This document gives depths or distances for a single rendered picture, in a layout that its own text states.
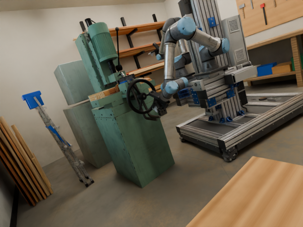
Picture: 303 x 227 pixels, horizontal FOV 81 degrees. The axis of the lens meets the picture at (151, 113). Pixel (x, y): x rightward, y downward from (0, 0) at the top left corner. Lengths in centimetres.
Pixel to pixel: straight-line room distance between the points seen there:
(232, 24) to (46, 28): 325
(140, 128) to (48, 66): 269
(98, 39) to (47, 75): 232
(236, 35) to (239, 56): 21
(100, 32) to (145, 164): 124
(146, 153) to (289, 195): 127
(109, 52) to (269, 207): 151
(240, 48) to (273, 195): 169
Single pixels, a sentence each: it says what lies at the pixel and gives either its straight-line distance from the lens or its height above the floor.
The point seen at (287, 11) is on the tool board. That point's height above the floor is 122.
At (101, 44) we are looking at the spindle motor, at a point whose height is 133.
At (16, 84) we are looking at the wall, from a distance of 386.
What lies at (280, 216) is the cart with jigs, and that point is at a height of 53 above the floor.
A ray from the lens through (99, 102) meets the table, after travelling 149.
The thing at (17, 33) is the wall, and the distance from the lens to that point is 408.
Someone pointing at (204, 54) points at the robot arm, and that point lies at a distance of 170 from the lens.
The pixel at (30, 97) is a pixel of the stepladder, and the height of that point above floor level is 111.
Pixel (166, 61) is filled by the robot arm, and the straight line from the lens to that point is 137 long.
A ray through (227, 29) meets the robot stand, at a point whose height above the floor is 113.
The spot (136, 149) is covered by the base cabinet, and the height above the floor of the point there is 36.
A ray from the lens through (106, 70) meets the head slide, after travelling 182.
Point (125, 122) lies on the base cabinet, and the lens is 157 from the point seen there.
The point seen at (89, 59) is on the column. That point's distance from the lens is 191.
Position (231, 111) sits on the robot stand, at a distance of 210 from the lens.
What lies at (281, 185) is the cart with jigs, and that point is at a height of 53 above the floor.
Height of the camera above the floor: 96
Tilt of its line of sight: 12 degrees down
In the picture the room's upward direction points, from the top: 19 degrees counter-clockwise
